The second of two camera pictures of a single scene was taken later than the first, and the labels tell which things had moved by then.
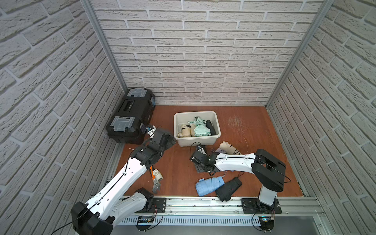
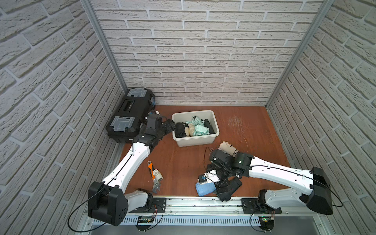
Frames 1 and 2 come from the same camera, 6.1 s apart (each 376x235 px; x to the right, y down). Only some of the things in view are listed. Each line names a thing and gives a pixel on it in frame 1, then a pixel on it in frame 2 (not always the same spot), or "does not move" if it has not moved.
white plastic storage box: x=197 y=128 does not move
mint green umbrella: x=201 y=129 does not move
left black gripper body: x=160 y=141 to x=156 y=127
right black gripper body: x=199 y=169 to x=222 y=173
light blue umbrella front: x=208 y=185 does not move
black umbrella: x=209 y=125 does not move
